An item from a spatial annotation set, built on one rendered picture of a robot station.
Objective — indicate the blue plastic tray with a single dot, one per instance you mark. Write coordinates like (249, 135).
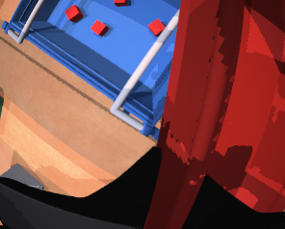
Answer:
(107, 62)

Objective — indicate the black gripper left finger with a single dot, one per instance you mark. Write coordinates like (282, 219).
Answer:
(122, 204)

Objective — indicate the small red block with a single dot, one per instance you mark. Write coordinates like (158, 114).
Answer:
(73, 13)
(99, 28)
(156, 27)
(120, 3)

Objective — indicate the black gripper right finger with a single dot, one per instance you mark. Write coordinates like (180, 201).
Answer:
(215, 208)

